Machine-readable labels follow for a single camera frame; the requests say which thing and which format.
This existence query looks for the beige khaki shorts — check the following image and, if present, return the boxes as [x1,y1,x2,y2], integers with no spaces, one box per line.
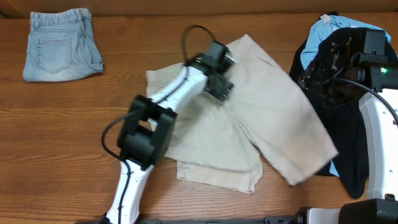
[145,33,339,195]

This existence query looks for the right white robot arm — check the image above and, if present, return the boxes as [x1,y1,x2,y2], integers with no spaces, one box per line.
[290,28,397,224]

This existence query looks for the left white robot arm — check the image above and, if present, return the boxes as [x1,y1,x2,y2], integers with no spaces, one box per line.
[99,40,235,224]

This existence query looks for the black garment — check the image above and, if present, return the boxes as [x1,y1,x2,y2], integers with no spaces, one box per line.
[289,28,397,199]

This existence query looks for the light blue shirt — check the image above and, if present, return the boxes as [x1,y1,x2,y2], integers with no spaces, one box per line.
[299,13,392,177]

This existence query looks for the folded light blue jeans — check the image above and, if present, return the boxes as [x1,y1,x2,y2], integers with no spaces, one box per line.
[23,8,104,82]

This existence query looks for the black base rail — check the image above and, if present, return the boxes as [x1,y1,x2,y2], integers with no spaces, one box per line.
[134,213,307,224]

